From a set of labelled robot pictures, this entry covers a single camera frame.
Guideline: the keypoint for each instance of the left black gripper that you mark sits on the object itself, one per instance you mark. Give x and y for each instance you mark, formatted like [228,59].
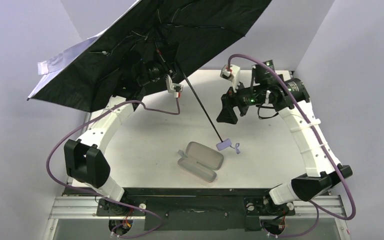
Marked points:
[160,71]

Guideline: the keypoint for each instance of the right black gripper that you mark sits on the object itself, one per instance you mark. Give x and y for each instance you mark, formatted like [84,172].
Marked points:
[235,101]

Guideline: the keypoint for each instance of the lavender folding umbrella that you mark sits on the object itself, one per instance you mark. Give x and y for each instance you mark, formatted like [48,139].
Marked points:
[190,32]

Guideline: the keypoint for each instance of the pink umbrella case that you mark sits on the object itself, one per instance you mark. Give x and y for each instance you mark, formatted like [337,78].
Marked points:
[201,161]

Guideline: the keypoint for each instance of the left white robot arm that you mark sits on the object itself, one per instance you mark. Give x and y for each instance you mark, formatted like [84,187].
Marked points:
[85,157]

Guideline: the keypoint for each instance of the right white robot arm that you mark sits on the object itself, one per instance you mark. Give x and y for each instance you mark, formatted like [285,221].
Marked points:
[293,105]

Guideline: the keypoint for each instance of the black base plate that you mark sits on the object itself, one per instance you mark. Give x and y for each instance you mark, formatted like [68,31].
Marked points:
[195,209]

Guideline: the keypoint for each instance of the aluminium frame rail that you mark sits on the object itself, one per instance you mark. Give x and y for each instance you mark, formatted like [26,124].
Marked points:
[86,207]

